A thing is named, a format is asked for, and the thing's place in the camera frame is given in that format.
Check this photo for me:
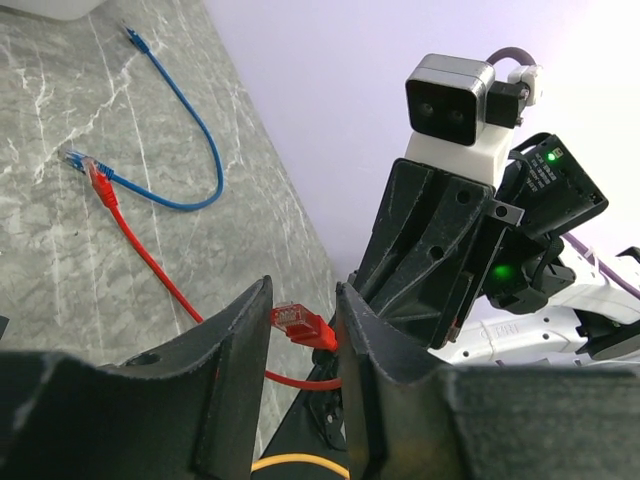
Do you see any white plastic tub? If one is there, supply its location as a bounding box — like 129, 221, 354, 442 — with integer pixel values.
33, 0, 105, 21

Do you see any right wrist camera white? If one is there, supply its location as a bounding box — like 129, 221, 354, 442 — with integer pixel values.
404, 47, 543, 188

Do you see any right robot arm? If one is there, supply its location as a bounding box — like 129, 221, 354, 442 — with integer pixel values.
351, 127, 639, 363

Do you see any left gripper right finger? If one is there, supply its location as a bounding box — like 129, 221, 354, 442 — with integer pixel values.
335, 284, 639, 479

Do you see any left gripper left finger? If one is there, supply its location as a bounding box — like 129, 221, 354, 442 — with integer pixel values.
1, 277, 273, 479

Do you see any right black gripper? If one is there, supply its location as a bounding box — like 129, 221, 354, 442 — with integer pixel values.
353, 132, 609, 348

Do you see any red ethernet cable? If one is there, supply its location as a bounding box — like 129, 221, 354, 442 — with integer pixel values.
84, 157, 346, 391

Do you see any blue ethernet cable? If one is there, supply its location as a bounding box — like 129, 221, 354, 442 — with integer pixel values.
58, 18, 225, 213

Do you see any black network switch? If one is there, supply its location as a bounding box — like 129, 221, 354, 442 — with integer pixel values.
252, 390, 348, 480

